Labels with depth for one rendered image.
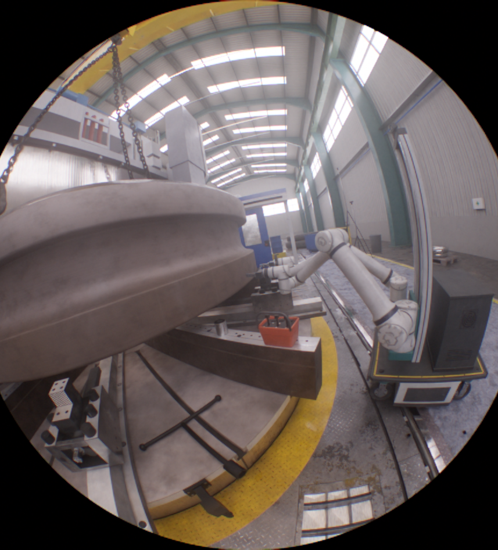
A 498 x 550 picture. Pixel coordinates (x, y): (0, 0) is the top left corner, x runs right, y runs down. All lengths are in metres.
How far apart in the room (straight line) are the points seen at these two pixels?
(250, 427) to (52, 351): 1.13
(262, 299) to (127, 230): 1.49
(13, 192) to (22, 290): 2.85
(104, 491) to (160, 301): 1.07
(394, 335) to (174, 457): 1.26
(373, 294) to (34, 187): 4.57
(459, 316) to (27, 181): 5.21
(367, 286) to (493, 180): 6.26
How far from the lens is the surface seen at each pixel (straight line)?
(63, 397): 1.13
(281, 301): 2.07
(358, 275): 1.00
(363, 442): 1.44
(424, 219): 1.21
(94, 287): 1.18
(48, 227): 1.14
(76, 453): 1.17
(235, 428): 1.19
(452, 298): 1.23
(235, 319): 2.31
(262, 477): 1.35
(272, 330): 1.00
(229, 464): 1.02
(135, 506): 1.13
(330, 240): 1.03
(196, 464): 1.13
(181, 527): 1.40
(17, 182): 4.17
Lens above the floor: 1.26
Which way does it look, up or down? 10 degrees down
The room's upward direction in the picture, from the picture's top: 11 degrees counter-clockwise
